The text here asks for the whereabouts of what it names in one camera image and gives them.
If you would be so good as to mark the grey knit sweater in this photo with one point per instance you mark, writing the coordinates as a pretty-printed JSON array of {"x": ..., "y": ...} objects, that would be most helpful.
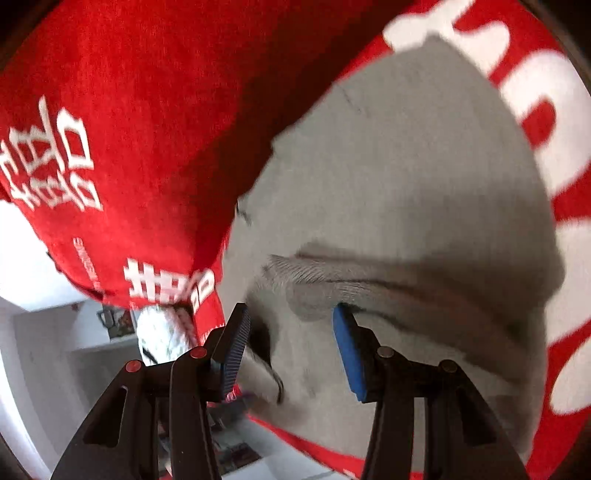
[{"x": 392, "y": 184}]

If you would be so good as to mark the red printed blanket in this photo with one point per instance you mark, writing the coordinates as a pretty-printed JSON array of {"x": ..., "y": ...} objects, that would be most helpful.
[{"x": 575, "y": 198}]

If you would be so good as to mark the white fluffy cloth bundle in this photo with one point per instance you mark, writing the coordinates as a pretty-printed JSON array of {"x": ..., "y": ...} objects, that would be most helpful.
[{"x": 159, "y": 332}]

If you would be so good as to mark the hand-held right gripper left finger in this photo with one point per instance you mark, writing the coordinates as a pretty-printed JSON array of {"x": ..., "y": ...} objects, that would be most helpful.
[{"x": 233, "y": 357}]

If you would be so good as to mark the red printed cushion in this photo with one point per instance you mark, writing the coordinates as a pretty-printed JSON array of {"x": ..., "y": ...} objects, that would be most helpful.
[{"x": 138, "y": 115}]

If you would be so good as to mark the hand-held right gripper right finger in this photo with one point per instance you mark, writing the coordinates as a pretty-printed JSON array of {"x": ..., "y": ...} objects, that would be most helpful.
[{"x": 348, "y": 357}]

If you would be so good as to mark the small framed picture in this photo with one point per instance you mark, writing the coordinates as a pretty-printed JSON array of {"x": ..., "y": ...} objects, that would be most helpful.
[{"x": 116, "y": 323}]

